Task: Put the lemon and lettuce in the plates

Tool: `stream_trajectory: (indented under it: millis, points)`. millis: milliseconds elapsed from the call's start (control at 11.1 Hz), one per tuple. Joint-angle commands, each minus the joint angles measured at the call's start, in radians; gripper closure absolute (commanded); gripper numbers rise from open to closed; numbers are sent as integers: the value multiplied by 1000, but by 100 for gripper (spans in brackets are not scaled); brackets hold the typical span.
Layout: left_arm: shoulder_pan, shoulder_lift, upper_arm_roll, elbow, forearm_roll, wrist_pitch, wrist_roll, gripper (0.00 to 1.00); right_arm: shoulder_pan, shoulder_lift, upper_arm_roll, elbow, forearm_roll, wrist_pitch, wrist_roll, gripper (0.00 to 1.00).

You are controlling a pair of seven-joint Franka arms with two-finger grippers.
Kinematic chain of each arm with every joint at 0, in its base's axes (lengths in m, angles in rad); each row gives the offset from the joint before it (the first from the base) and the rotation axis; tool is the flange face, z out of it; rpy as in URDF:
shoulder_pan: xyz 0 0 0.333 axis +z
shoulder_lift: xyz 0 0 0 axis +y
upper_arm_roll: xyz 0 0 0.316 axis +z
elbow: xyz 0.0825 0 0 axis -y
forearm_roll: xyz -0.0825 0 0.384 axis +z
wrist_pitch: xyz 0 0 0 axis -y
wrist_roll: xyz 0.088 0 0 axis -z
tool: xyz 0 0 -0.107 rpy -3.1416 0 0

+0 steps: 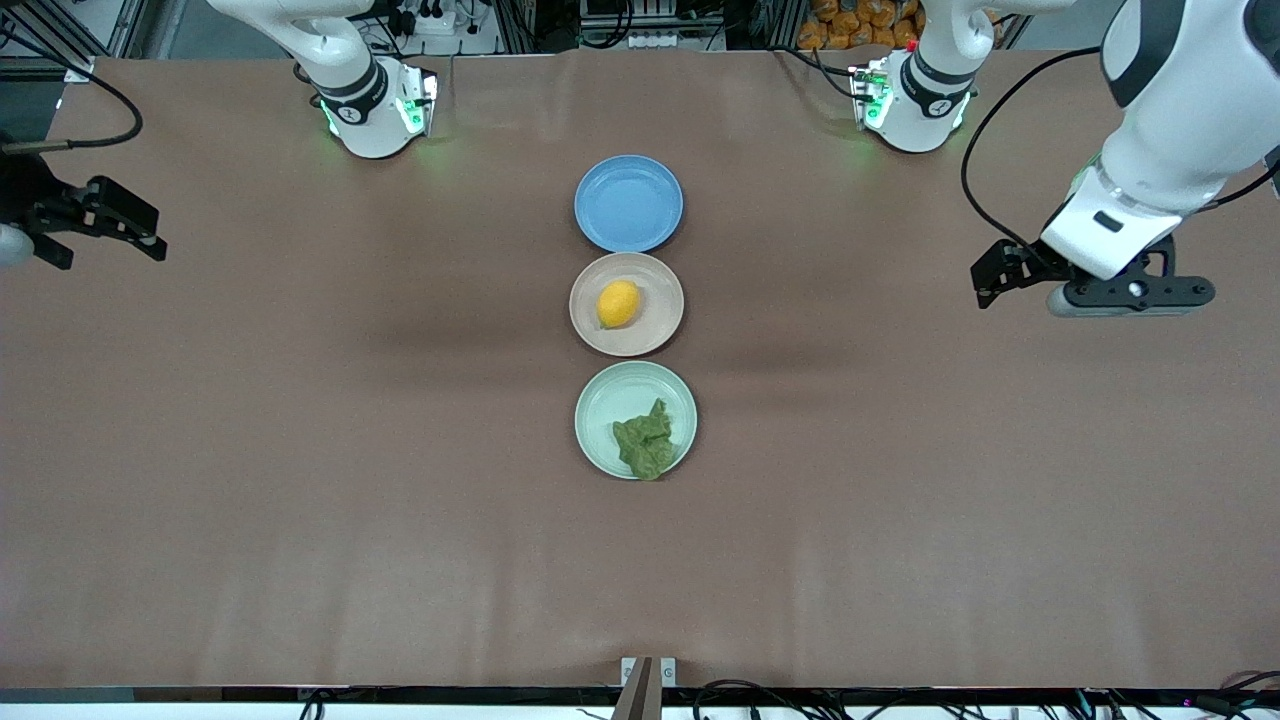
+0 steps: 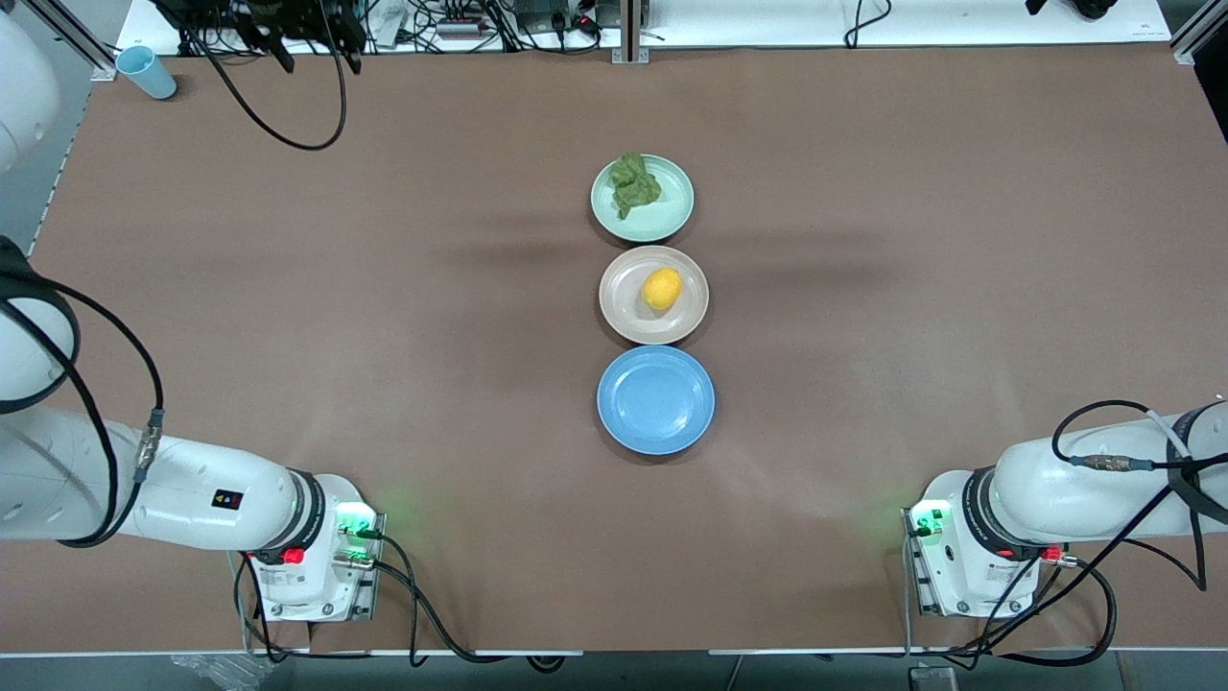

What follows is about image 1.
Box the yellow lemon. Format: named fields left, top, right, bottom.
left=597, top=279, right=642, bottom=330

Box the green lettuce leaf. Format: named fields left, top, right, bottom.
left=612, top=398, right=677, bottom=482

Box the pile of oranges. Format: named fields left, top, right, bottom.
left=797, top=0, right=923, bottom=51

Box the beige plate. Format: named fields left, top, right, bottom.
left=569, top=252, right=686, bottom=358

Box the white power strip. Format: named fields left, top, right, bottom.
left=395, top=0, right=473, bottom=37

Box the blue plate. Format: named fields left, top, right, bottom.
left=574, top=154, right=685, bottom=254

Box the brown table cover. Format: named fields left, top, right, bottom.
left=0, top=48, right=1280, bottom=691

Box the light green plate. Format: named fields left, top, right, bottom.
left=574, top=360, right=699, bottom=481

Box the white rack device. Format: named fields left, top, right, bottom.
left=578, top=0, right=728, bottom=51

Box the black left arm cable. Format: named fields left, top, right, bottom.
left=960, top=45, right=1106, bottom=267

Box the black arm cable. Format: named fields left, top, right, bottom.
left=960, top=45, right=1106, bottom=267
left=0, top=25, right=145, bottom=155

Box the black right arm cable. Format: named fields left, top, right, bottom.
left=0, top=25, right=145, bottom=155

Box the aluminium frame profile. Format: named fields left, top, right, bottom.
left=0, top=0, right=97, bottom=83

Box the black looped floor cable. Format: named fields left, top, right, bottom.
left=693, top=679, right=831, bottom=720

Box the metal bracket with pole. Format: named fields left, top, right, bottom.
left=612, top=656, right=678, bottom=720

